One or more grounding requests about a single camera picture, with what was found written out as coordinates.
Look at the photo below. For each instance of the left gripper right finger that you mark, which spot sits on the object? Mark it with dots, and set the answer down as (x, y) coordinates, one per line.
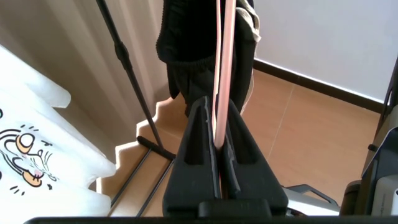
(258, 186)

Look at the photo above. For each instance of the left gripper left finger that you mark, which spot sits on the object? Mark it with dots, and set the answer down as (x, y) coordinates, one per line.
(177, 186)

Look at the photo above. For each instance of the pink clothes hanger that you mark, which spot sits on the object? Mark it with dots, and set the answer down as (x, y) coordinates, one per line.
(227, 77)

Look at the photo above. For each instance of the white printed t-shirt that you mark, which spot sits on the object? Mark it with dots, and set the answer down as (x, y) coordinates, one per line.
(46, 124)

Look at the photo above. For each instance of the black shorts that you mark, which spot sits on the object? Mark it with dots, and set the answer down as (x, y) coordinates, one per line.
(186, 37)

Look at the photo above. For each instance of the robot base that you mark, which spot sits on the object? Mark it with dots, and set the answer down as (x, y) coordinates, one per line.
(382, 193)

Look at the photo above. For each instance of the black clothes rack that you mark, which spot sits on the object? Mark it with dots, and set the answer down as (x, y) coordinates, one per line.
(122, 54)

